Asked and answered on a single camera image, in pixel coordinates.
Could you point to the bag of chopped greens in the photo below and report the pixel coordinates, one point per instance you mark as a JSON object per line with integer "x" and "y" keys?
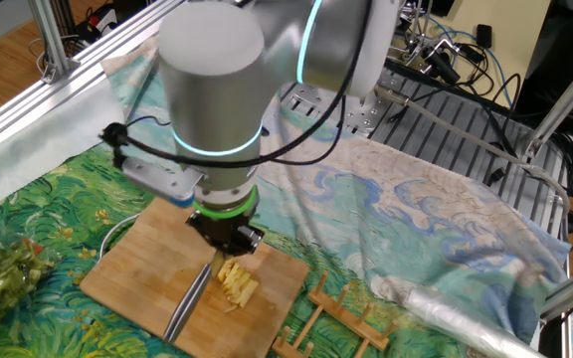
{"x": 3, "y": 278}

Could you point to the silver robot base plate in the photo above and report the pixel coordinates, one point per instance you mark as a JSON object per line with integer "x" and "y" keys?
{"x": 366, "y": 117}

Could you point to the painted landscape tablecloth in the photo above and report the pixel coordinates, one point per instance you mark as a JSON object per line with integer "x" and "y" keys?
{"x": 391, "y": 224}

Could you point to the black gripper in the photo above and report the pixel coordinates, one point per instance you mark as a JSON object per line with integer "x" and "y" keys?
{"x": 227, "y": 231}

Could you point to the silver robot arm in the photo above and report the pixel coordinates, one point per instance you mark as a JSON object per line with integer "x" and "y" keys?
{"x": 212, "y": 89}

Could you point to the wooden peg rack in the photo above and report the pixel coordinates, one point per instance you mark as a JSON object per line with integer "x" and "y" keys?
{"x": 346, "y": 318}

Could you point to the black power adapter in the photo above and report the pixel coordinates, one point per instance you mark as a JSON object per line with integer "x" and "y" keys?
{"x": 484, "y": 36}

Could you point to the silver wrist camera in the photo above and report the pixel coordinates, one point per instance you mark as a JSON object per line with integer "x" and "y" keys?
{"x": 159, "y": 181}

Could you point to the plastic wrapped roll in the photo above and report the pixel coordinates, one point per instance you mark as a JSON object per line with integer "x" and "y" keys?
{"x": 445, "y": 318}

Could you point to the thick potato slice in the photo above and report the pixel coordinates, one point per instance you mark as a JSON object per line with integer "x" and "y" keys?
{"x": 229, "y": 273}
{"x": 238, "y": 283}
{"x": 243, "y": 288}
{"x": 234, "y": 278}
{"x": 249, "y": 294}
{"x": 224, "y": 269}

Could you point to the thin potato slice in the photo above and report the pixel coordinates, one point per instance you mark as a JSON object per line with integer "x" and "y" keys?
{"x": 231, "y": 308}

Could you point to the bamboo cutting board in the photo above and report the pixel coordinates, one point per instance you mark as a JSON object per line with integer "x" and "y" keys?
{"x": 137, "y": 278}

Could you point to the steel kitchen knife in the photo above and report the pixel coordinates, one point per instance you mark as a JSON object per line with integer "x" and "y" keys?
{"x": 187, "y": 308}

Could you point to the black camera on bracket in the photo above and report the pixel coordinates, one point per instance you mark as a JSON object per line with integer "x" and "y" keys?
{"x": 440, "y": 67}

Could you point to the white power strip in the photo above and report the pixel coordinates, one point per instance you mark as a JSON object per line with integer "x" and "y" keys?
{"x": 103, "y": 17}

